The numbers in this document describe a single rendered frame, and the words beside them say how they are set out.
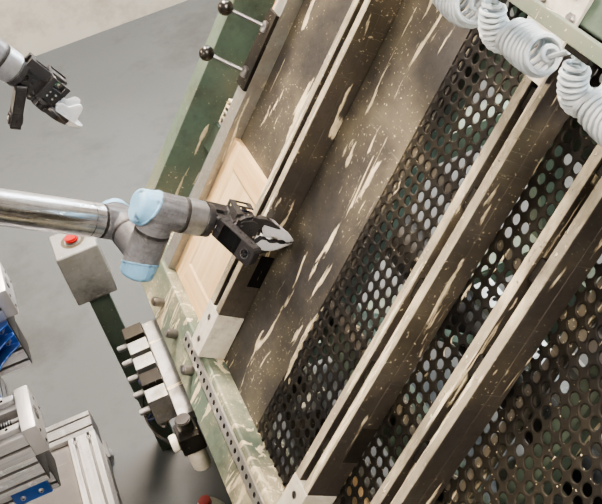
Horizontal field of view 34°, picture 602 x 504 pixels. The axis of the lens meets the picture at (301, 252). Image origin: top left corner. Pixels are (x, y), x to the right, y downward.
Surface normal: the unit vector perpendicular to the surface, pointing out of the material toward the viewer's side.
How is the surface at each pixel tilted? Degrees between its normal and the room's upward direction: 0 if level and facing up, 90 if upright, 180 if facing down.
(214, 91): 90
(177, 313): 51
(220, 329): 90
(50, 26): 90
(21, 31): 90
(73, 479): 0
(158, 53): 0
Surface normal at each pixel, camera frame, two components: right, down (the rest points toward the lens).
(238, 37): 0.36, 0.57
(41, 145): -0.20, -0.73
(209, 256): -0.83, -0.15
